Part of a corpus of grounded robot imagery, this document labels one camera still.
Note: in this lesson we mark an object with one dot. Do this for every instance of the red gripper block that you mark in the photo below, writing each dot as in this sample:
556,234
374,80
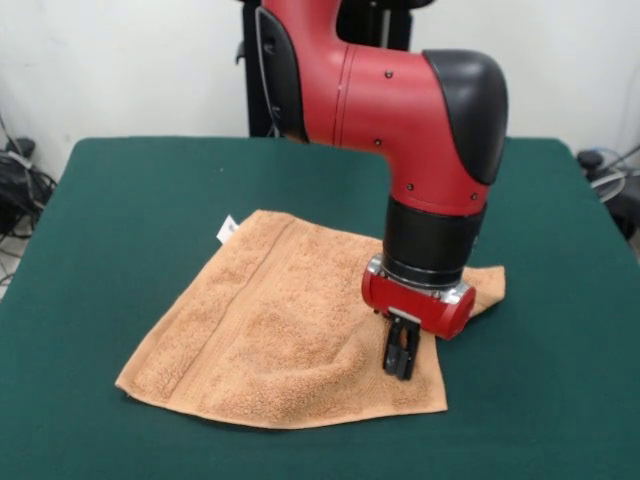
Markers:
415,305

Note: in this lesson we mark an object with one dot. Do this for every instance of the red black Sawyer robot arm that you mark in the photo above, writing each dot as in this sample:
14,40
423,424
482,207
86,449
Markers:
400,110

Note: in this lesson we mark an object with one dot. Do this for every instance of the dark green table cloth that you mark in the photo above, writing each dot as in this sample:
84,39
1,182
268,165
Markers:
100,200

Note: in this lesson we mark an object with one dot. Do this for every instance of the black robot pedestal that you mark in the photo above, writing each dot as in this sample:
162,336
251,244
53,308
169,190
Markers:
375,25

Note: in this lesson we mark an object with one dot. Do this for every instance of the tan terry towel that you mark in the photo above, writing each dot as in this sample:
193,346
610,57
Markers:
280,340

